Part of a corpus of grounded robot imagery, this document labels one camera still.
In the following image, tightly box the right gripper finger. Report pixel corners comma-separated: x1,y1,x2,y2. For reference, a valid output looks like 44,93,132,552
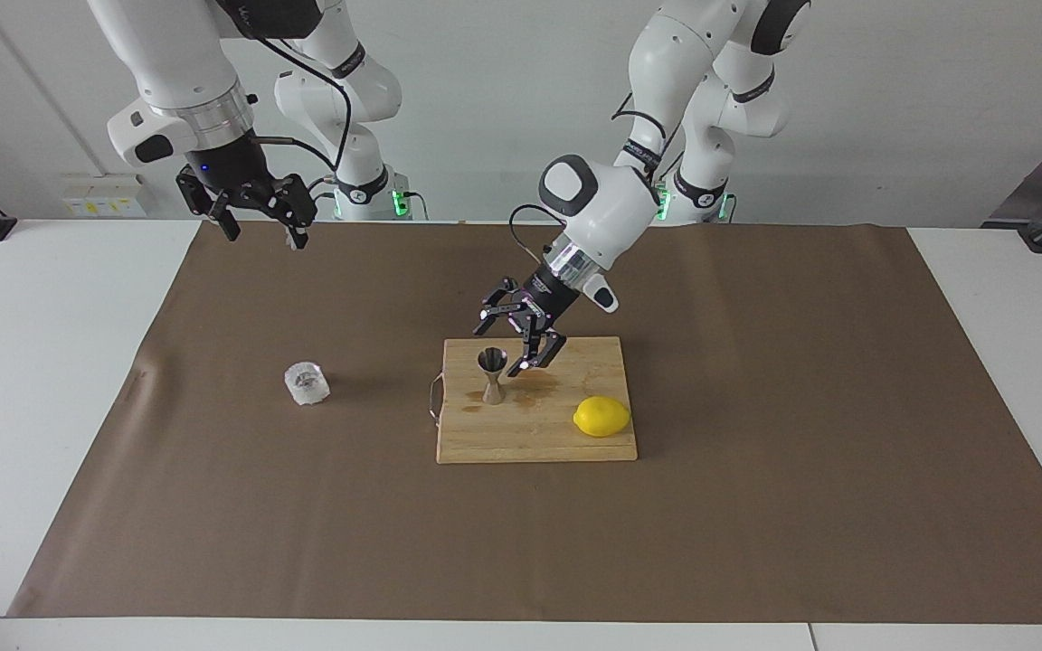
179,167,242,242
272,176,318,251

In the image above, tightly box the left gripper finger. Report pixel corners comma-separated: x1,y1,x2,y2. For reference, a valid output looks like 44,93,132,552
507,324,567,378
473,276,524,337

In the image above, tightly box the steel double jigger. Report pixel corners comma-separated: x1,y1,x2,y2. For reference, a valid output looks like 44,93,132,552
477,347,509,405

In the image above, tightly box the small clear glass cup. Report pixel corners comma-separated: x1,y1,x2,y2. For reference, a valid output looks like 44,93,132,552
283,361,331,407

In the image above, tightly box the wooden cutting board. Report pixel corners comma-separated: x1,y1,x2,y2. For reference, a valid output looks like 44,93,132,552
428,336,639,465

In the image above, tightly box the yellow lemon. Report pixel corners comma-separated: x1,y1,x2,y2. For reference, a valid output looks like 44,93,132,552
573,395,632,439

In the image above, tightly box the brown paper table mat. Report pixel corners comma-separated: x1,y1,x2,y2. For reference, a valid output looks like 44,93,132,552
7,220,1042,625

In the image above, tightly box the black right base cable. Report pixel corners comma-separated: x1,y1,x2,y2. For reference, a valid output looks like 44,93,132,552
307,176,341,220

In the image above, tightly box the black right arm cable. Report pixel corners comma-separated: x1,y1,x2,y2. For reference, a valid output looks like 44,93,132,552
241,27,355,177

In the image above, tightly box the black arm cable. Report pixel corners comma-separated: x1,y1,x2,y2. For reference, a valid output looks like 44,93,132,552
508,90,667,268
241,27,355,177

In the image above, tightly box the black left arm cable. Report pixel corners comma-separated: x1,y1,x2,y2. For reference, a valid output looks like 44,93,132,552
508,90,667,268

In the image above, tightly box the white wall socket panel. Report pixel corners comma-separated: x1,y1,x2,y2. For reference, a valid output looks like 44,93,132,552
62,175,147,218

